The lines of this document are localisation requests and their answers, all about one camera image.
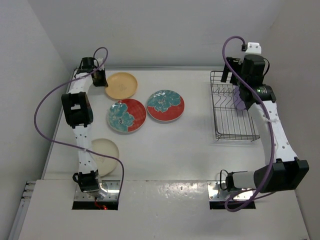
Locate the wire dish rack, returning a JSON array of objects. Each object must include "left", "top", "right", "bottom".
[{"left": 210, "top": 70, "right": 260, "bottom": 142}]

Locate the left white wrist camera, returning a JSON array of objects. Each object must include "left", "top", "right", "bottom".
[{"left": 96, "top": 57, "right": 105, "bottom": 71}]

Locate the floral red plate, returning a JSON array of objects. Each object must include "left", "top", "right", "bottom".
[
  {"left": 106, "top": 98, "right": 147, "bottom": 134},
  {"left": 146, "top": 89, "right": 185, "bottom": 122}
]

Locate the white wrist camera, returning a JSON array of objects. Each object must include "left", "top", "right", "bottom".
[
  {"left": 96, "top": 57, "right": 105, "bottom": 71},
  {"left": 241, "top": 42, "right": 262, "bottom": 55}
]

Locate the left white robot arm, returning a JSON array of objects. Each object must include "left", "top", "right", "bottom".
[{"left": 61, "top": 57, "right": 108, "bottom": 199}]

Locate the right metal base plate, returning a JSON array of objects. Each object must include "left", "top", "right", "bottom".
[{"left": 207, "top": 180, "right": 254, "bottom": 202}]

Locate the purple plate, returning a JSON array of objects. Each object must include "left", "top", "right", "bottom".
[{"left": 233, "top": 86, "right": 246, "bottom": 110}]

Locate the metal base plate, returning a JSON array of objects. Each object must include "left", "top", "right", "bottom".
[
  {"left": 73, "top": 180, "right": 120, "bottom": 202},
  {"left": 207, "top": 180, "right": 254, "bottom": 202}
]

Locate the yellow plate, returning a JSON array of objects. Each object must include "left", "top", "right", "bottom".
[{"left": 105, "top": 72, "right": 138, "bottom": 100}]

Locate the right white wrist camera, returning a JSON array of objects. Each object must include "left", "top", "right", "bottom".
[{"left": 241, "top": 42, "right": 262, "bottom": 55}]

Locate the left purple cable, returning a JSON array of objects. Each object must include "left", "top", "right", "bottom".
[{"left": 33, "top": 46, "right": 125, "bottom": 198}]

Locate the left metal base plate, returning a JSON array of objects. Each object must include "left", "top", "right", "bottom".
[{"left": 73, "top": 180, "right": 120, "bottom": 202}]

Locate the cream plate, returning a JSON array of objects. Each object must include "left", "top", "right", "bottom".
[{"left": 90, "top": 138, "right": 120, "bottom": 177}]

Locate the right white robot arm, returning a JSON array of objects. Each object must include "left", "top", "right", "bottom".
[{"left": 222, "top": 54, "right": 310, "bottom": 193}]

